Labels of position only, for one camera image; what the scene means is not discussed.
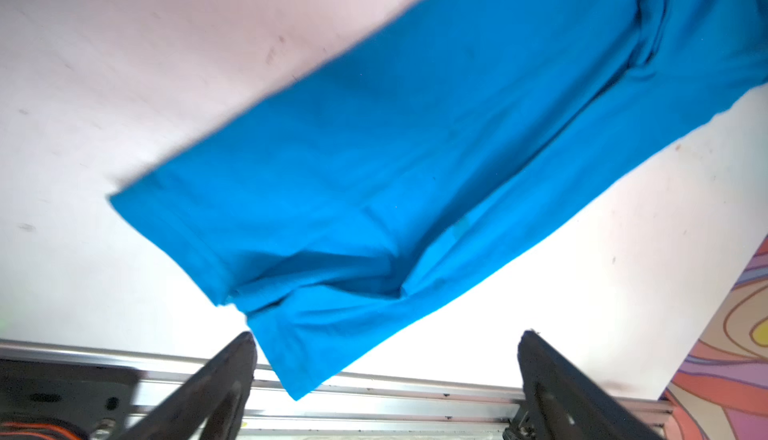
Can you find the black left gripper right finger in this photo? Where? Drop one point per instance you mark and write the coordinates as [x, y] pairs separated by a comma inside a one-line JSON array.
[[563, 403]]

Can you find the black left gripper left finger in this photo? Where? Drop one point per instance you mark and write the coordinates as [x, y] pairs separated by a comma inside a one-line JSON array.
[[211, 403]]

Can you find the blue t shirt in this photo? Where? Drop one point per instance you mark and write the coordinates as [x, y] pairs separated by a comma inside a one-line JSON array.
[[398, 176]]

